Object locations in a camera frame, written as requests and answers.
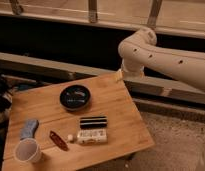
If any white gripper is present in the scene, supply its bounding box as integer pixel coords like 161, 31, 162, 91
115, 59, 144, 82

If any dark ceramic bowl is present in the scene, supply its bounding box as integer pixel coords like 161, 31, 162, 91
60, 85, 91, 111

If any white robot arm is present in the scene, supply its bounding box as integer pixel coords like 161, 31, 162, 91
118, 27, 205, 92

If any wooden railing beam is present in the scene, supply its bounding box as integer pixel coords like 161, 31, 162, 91
0, 52, 205, 104

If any black striped rectangular box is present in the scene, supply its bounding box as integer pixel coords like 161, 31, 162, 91
80, 116, 107, 129

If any wooden table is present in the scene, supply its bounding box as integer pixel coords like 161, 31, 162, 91
2, 73, 154, 171

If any white labelled bottle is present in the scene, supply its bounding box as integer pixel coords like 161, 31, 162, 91
67, 129, 108, 144

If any red-brown oblong tool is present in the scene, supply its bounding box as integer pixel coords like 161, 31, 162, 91
49, 131, 68, 151

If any blue crumpled cloth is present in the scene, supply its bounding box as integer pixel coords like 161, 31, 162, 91
20, 119, 39, 140

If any white paper cup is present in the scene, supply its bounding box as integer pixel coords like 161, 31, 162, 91
14, 138, 42, 163

